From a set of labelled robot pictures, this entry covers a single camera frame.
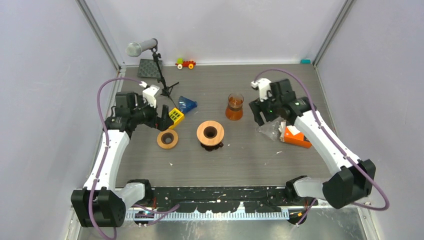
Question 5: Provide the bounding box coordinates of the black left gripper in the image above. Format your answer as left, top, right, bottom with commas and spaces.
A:
131, 95, 174, 132

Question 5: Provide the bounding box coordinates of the clear glass dripper cone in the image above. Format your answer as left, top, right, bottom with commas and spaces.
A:
257, 120, 281, 141

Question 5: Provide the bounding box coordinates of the orange coffee filter box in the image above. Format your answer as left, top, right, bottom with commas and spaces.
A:
278, 120, 312, 149

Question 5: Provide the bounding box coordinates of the dark brown dripper cup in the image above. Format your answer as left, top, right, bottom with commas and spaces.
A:
200, 142, 224, 152

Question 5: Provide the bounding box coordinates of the large wooden ring holder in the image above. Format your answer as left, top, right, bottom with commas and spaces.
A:
196, 120, 225, 147

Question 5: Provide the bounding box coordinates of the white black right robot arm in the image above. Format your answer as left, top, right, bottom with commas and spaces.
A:
249, 78, 376, 209

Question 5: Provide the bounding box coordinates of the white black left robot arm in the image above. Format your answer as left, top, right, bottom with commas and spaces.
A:
70, 91, 174, 228

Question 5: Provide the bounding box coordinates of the blue glass dripper cone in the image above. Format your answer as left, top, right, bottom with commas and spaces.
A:
178, 96, 198, 115

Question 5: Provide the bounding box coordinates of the yellow green toy brick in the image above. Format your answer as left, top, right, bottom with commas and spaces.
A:
168, 108, 185, 130

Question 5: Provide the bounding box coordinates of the amber glass carafe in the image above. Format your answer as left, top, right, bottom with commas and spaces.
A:
225, 93, 244, 121

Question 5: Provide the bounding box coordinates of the toy brick car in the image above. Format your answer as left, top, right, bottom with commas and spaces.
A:
175, 58, 196, 70

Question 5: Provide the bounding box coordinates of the teal block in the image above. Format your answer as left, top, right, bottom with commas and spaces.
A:
300, 59, 311, 64

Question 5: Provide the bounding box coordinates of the grey microphone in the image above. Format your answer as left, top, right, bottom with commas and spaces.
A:
125, 38, 158, 57

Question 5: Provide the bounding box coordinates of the small wooden ring holder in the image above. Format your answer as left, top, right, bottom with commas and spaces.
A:
156, 129, 179, 150

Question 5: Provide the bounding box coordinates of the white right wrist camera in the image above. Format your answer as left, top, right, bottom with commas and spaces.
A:
250, 78, 273, 102

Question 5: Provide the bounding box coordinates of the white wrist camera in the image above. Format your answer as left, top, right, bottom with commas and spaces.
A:
250, 78, 273, 102
138, 81, 160, 108

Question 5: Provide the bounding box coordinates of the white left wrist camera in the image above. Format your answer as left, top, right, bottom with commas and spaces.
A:
138, 81, 160, 108

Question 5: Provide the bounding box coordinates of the grey studded base plate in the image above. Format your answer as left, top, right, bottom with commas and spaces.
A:
137, 59, 161, 79

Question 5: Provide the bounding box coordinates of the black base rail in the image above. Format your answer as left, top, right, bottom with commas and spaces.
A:
120, 185, 319, 215

